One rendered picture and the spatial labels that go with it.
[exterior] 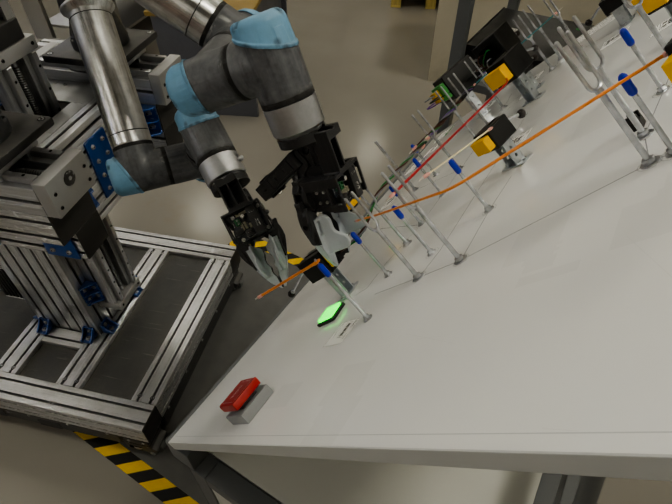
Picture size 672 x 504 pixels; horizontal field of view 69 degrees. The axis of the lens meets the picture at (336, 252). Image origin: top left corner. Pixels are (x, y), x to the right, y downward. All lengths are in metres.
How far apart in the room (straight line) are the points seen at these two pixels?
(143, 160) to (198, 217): 1.73
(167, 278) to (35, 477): 0.82
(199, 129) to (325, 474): 0.66
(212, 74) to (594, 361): 0.54
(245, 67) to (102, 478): 1.61
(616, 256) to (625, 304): 0.06
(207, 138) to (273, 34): 0.31
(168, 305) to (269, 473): 1.17
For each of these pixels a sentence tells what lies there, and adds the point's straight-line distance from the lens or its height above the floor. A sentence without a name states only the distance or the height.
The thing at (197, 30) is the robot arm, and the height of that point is 1.44.
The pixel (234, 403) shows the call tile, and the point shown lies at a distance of 0.69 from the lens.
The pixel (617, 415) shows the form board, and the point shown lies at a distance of 0.31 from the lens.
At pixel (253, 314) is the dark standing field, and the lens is 2.20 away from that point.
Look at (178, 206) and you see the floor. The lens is 2.81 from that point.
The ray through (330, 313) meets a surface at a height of 1.12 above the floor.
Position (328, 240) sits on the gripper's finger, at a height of 1.22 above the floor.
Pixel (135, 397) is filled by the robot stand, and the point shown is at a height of 0.23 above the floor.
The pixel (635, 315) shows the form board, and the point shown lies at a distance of 0.36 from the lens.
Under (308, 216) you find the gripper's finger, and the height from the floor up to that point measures 1.26.
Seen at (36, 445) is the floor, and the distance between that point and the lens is 2.16.
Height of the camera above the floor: 1.73
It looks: 45 degrees down
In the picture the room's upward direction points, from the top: straight up
